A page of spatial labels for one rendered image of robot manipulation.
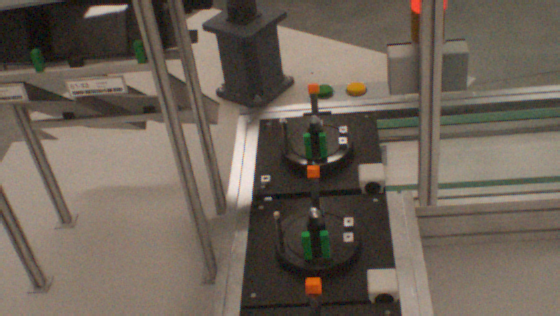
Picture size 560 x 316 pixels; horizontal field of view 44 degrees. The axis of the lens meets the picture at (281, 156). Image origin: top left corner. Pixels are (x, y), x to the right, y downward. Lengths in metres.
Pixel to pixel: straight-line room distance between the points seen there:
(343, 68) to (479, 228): 0.69
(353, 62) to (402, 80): 0.73
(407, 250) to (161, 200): 0.56
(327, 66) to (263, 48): 0.24
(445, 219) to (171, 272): 0.50
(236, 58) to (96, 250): 0.56
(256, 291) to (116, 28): 0.45
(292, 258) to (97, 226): 0.50
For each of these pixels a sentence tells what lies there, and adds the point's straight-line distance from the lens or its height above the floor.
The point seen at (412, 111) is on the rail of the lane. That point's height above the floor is 0.95.
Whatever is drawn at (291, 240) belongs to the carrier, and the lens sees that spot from 1.12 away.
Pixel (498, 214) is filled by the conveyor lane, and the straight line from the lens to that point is 1.25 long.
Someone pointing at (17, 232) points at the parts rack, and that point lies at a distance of 1.27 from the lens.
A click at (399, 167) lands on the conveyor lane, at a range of 1.36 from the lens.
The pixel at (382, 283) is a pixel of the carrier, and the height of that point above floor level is 0.99.
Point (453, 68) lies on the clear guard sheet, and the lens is 1.07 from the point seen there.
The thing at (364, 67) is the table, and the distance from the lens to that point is 1.78.
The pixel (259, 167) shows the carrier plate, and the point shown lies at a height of 0.97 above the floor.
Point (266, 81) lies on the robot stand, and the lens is 1.66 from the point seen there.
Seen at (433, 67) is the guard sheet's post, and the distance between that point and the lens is 1.05.
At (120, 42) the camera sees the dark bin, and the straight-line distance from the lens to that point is 1.04.
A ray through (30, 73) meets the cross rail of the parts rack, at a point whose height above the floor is 1.31.
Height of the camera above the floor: 1.77
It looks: 38 degrees down
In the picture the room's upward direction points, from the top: 8 degrees counter-clockwise
